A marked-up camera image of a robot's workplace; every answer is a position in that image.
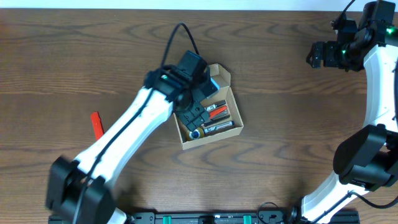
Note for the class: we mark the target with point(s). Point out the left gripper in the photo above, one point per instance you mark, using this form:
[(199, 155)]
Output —
[(192, 116)]

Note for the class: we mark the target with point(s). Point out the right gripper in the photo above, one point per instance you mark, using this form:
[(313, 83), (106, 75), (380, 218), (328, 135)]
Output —
[(328, 58)]

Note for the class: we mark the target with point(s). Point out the black whiteboard marker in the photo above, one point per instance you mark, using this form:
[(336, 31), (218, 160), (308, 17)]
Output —
[(215, 105)]

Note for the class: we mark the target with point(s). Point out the yellow tape roll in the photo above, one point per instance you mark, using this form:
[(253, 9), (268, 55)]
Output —
[(198, 133)]

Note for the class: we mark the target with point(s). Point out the red black stapler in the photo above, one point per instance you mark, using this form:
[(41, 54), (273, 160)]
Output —
[(217, 113)]

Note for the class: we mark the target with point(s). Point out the blue whiteboard marker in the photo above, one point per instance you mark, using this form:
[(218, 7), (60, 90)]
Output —
[(218, 127)]

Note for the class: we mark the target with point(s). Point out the cardboard box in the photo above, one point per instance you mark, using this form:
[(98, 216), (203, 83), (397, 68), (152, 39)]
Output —
[(225, 120)]

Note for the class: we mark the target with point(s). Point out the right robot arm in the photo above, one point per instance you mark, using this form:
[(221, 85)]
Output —
[(367, 160)]

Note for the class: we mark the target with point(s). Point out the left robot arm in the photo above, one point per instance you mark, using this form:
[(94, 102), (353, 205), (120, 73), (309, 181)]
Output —
[(80, 191)]

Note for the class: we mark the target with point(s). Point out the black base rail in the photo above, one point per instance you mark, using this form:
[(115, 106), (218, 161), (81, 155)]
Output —
[(268, 216)]

